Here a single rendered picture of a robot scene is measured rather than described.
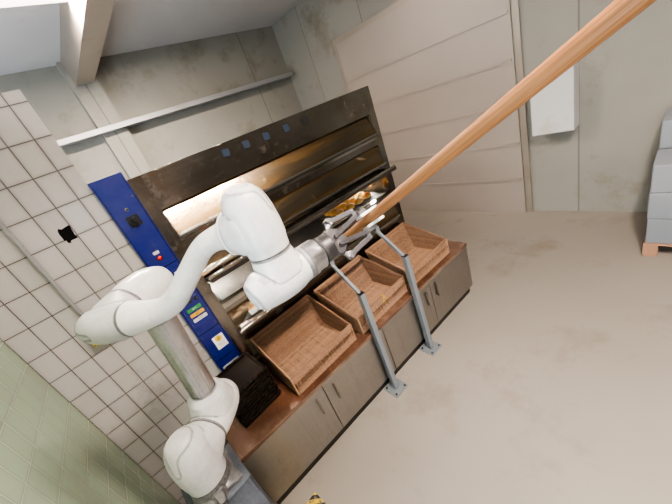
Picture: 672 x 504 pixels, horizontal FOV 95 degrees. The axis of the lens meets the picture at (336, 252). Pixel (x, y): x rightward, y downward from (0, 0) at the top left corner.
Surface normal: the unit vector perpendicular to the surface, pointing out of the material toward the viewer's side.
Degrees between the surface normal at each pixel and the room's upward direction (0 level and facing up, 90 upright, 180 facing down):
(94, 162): 90
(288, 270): 85
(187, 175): 90
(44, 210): 90
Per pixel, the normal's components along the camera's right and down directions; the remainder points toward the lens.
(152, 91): 0.66, 0.11
